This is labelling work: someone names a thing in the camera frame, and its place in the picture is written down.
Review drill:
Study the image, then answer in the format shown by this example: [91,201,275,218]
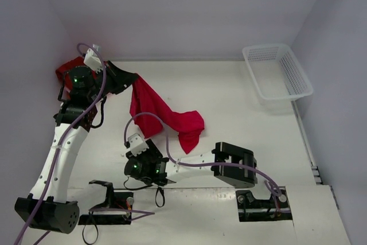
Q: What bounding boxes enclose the dark red folded t shirt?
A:
[56,57,84,98]

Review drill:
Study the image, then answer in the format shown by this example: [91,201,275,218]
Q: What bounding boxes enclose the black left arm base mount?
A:
[75,180,134,225]

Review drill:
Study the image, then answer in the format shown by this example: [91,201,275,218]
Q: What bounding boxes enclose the white plastic basket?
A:
[242,43,314,111]

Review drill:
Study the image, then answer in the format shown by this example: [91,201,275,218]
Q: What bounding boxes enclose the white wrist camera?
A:
[126,133,149,157]
[84,48,103,73]

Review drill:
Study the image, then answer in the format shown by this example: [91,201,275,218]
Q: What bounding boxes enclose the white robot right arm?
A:
[124,139,257,188]

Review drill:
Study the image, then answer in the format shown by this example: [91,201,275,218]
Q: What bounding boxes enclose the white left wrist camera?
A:
[84,48,103,73]

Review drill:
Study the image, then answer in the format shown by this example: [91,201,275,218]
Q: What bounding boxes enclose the magenta t shirt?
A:
[130,76,205,154]

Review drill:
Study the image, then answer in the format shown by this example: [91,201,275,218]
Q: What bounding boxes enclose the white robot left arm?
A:
[14,61,138,234]

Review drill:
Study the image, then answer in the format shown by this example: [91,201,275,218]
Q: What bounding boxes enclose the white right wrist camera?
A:
[126,133,149,157]

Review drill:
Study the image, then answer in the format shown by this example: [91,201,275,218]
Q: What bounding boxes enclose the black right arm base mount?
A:
[236,189,292,223]

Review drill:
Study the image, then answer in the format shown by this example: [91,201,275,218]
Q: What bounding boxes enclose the black loop cable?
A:
[81,221,100,244]

